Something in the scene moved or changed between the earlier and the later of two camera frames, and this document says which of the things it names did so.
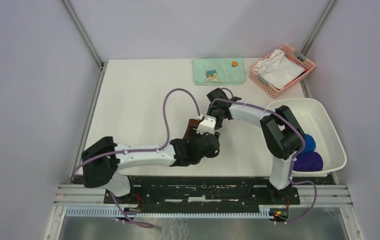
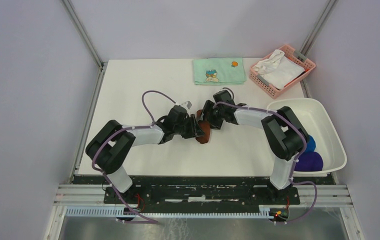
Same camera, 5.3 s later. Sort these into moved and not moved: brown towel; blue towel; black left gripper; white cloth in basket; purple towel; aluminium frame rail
Moved: brown towel; black left gripper
Not moved: aluminium frame rail; purple towel; blue towel; white cloth in basket
